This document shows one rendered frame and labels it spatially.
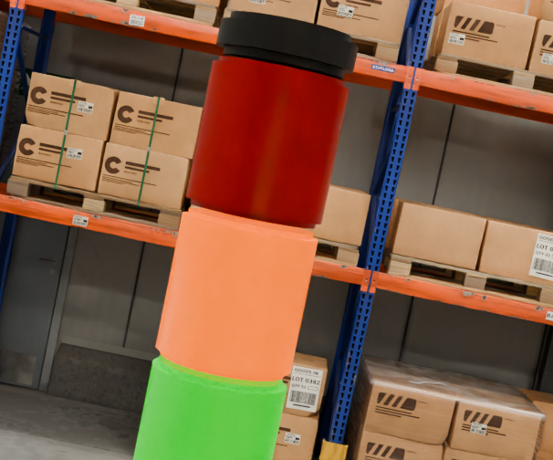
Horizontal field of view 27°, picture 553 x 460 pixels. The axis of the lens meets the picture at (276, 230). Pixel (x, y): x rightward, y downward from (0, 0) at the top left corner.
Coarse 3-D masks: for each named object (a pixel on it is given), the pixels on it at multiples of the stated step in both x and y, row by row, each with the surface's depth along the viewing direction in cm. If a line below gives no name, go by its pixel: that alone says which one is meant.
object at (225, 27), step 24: (240, 24) 39; (264, 24) 38; (288, 24) 38; (312, 24) 39; (240, 48) 39; (264, 48) 38; (288, 48) 38; (312, 48) 38; (336, 48) 39; (336, 72) 40
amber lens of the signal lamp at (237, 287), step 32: (192, 224) 40; (224, 224) 39; (256, 224) 40; (192, 256) 40; (224, 256) 39; (256, 256) 39; (288, 256) 39; (192, 288) 39; (224, 288) 39; (256, 288) 39; (288, 288) 40; (192, 320) 39; (224, 320) 39; (256, 320) 39; (288, 320) 40; (160, 352) 41; (192, 352) 39; (224, 352) 39; (256, 352) 39; (288, 352) 40
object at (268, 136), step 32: (224, 64) 39; (256, 64) 39; (224, 96) 39; (256, 96) 38; (288, 96) 38; (320, 96) 39; (224, 128) 39; (256, 128) 38; (288, 128) 39; (320, 128) 39; (224, 160) 39; (256, 160) 39; (288, 160) 39; (320, 160) 39; (192, 192) 40; (224, 192) 39; (256, 192) 39; (288, 192) 39; (320, 192) 40; (288, 224) 39; (320, 224) 41
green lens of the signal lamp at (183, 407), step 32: (160, 384) 40; (192, 384) 39; (224, 384) 39; (256, 384) 40; (160, 416) 40; (192, 416) 39; (224, 416) 39; (256, 416) 40; (160, 448) 40; (192, 448) 39; (224, 448) 39; (256, 448) 40
